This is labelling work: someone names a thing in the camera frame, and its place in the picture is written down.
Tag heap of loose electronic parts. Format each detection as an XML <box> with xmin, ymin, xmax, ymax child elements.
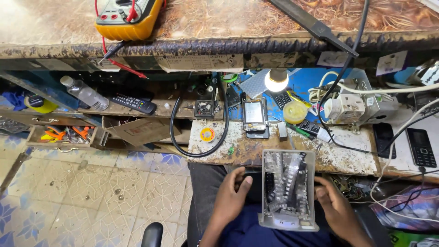
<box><xmin>330</xmin><ymin>174</ymin><xmax>378</xmax><ymax>200</ymax></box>

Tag grey metal socket box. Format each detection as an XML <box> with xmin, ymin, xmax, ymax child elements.
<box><xmin>342</xmin><ymin>78</ymin><xmax>382</xmax><ymax>123</ymax></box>

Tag green packet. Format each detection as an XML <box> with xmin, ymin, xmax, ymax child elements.
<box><xmin>388</xmin><ymin>230</ymin><xmax>439</xmax><ymax>247</ymax></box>

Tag thick black looped cable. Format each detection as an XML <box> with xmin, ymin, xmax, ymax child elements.
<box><xmin>169</xmin><ymin>73</ymin><xmax>230</xmax><ymax>158</ymax></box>

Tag person's dark trousers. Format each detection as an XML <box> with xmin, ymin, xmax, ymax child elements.
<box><xmin>187</xmin><ymin>163</ymin><xmax>263</xmax><ymax>247</ymax></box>

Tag black square parts tray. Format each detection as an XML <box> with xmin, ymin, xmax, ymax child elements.
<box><xmin>194</xmin><ymin>99</ymin><xmax>216</xmax><ymax>120</ymax></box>

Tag coiled white cable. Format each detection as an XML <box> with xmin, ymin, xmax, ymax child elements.
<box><xmin>308</xmin><ymin>71</ymin><xmax>344</xmax><ymax>104</ymax></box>

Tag white glue tube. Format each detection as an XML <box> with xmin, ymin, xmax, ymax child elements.
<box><xmin>316</xmin><ymin>127</ymin><xmax>344</xmax><ymax>147</ymax></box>

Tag red multimeter probe lead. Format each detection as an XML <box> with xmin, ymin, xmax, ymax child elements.
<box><xmin>94</xmin><ymin>0</ymin><xmax>167</xmax><ymax>80</ymax></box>

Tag wooden drawer with orange tools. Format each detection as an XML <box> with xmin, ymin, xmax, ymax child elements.
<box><xmin>26</xmin><ymin>125</ymin><xmax>99</xmax><ymax>151</ymax></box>

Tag small grey metal block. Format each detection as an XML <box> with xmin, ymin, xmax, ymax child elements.
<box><xmin>277</xmin><ymin>121</ymin><xmax>289</xmax><ymax>142</ymax></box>

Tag person's left hand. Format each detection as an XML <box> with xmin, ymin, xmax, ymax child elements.
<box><xmin>210</xmin><ymin>167</ymin><xmax>254</xmax><ymax>230</ymax></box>

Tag black chair armrest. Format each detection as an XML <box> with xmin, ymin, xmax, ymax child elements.
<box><xmin>141</xmin><ymin>222</ymin><xmax>164</xmax><ymax>247</ymax></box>

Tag long white cable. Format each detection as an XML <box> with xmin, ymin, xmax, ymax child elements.
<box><xmin>369</xmin><ymin>98</ymin><xmax>439</xmax><ymax>223</ymax></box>

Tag person's blue shirt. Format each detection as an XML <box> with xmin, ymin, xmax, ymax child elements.
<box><xmin>219</xmin><ymin>203</ymin><xmax>335</xmax><ymax>247</ymax></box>

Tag torn printed cardboard strip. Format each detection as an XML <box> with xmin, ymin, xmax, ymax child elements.
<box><xmin>155</xmin><ymin>54</ymin><xmax>244</xmax><ymax>73</ymax></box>

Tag clear plastic water bottle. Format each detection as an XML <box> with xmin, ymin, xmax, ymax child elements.
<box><xmin>60</xmin><ymin>75</ymin><xmax>110</xmax><ymax>112</ymax></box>

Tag yellow flux paste jar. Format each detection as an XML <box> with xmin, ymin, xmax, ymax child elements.
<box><xmin>283</xmin><ymin>101</ymin><xmax>308</xmax><ymax>125</ymax></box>

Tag green handled screwdriver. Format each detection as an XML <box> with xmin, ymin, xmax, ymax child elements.
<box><xmin>286</xmin><ymin>122</ymin><xmax>315</xmax><ymax>141</ymax></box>

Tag black keypad board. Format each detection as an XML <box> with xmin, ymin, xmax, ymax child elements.
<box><xmin>272</xmin><ymin>91</ymin><xmax>292</xmax><ymax>110</ymax></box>

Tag thin black power cable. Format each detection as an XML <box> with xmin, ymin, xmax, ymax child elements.
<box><xmin>318</xmin><ymin>0</ymin><xmax>439</xmax><ymax>155</ymax></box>

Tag yellow solder wire spool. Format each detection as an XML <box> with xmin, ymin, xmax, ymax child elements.
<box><xmin>200</xmin><ymin>127</ymin><xmax>217</xmax><ymax>143</ymax></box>

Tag black phone with blank face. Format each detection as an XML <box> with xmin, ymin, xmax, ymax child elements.
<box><xmin>372</xmin><ymin>122</ymin><xmax>398</xmax><ymax>160</ymax></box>

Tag black flat metal file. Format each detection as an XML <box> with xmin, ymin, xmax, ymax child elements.
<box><xmin>268</xmin><ymin>0</ymin><xmax>359</xmax><ymax>58</ymax></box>

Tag black phone under opened phone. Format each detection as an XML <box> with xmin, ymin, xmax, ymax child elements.
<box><xmin>245</xmin><ymin>128</ymin><xmax>271</xmax><ymax>139</ymax></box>

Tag white plug adapter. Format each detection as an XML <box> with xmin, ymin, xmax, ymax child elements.
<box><xmin>324</xmin><ymin>94</ymin><xmax>366</xmax><ymax>124</ymax></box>

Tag lit white light bulb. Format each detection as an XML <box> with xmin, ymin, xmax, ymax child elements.
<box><xmin>264</xmin><ymin>69</ymin><xmax>289</xmax><ymax>93</ymax></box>

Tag yellow digital multimeter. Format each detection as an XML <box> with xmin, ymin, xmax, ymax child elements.
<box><xmin>94</xmin><ymin>0</ymin><xmax>164</xmax><ymax>41</ymax></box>

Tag black multimeter probe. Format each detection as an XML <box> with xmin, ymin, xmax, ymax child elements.
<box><xmin>97</xmin><ymin>40</ymin><xmax>129</xmax><ymax>65</ymax></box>

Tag colourful plastic bag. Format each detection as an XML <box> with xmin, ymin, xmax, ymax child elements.
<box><xmin>370</xmin><ymin>185</ymin><xmax>439</xmax><ymax>231</ymax></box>

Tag person's right hand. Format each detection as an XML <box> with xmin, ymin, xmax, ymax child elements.
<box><xmin>314</xmin><ymin>176</ymin><xmax>361</xmax><ymax>238</ymax></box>

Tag brown cardboard box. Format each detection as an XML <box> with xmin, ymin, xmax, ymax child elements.
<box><xmin>102</xmin><ymin>116</ymin><xmax>183</xmax><ymax>148</ymax></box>

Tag grey plastic parts box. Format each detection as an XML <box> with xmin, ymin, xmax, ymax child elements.
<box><xmin>258</xmin><ymin>149</ymin><xmax>320</xmax><ymax>232</ymax></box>

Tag grey perforated metal sheet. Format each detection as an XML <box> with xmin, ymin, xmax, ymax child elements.
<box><xmin>238</xmin><ymin>68</ymin><xmax>272</xmax><ymax>99</ymax></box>

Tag black keypad phone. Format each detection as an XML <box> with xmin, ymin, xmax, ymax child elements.
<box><xmin>406</xmin><ymin>128</ymin><xmax>438</xmax><ymax>168</ymax></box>

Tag yellow and black tool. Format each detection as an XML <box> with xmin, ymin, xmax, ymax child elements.
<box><xmin>286</xmin><ymin>90</ymin><xmax>313</xmax><ymax>109</ymax></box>

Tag black remote control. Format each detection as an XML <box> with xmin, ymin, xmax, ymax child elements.
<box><xmin>109</xmin><ymin>92</ymin><xmax>158</xmax><ymax>116</ymax></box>

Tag yellow tub with black lid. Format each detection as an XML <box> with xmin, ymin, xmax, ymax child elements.
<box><xmin>24</xmin><ymin>95</ymin><xmax>59</xmax><ymax>114</ymax></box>

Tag opened phone with bare screen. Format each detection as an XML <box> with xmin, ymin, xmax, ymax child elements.
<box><xmin>242</xmin><ymin>98</ymin><xmax>268</xmax><ymax>133</ymax></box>

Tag white paper label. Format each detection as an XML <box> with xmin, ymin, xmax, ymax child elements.
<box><xmin>376</xmin><ymin>50</ymin><xmax>408</xmax><ymax>76</ymax></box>
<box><xmin>316</xmin><ymin>51</ymin><xmax>349</xmax><ymax>68</ymax></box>

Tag blue cloth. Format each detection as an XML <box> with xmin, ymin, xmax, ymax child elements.
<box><xmin>1</xmin><ymin>91</ymin><xmax>29</xmax><ymax>111</ymax></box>

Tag heap of clear component strips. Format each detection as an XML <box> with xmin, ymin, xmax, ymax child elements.
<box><xmin>264</xmin><ymin>152</ymin><xmax>308</xmax><ymax>212</ymax></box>

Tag silver razor blade packet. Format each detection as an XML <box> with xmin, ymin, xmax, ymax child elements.
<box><xmin>416</xmin><ymin>59</ymin><xmax>439</xmax><ymax>86</ymax></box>

